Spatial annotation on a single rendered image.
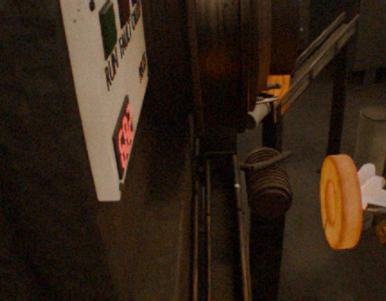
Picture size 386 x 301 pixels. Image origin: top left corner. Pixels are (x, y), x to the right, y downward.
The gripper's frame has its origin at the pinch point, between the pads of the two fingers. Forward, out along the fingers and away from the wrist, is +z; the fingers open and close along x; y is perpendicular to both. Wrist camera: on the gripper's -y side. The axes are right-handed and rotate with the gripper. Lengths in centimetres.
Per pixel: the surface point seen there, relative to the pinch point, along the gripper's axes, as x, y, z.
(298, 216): -89, -78, -36
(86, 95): 27, 23, 38
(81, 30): 27, 28, 39
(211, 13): 1.8, 24.0, 27.7
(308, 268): -59, -78, -36
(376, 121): -78, -22, -44
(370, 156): -78, -36, -48
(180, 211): 6.3, -4.2, 25.7
